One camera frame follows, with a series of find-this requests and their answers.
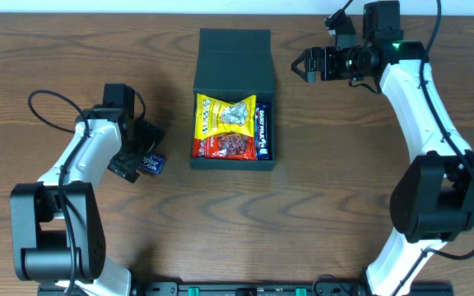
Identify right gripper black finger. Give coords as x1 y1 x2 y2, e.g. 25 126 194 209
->
291 47 323 68
290 57 318 83

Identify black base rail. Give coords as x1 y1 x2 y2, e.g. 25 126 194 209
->
37 280 454 296

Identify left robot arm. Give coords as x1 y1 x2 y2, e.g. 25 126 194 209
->
10 83 165 295

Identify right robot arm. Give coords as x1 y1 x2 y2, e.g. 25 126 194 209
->
291 1 474 295

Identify blue Eclipse mints tin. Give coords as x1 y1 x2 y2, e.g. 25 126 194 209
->
138 155 165 175

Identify dark green box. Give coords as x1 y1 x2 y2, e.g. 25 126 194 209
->
189 28 277 171

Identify red Hacks candy bag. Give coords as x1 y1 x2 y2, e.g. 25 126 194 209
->
192 133 257 160

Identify yellow Hacks candy bag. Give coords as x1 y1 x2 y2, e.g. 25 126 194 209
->
194 94 257 140

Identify Dairy Milk chocolate bar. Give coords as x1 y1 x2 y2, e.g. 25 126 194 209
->
255 103 271 160

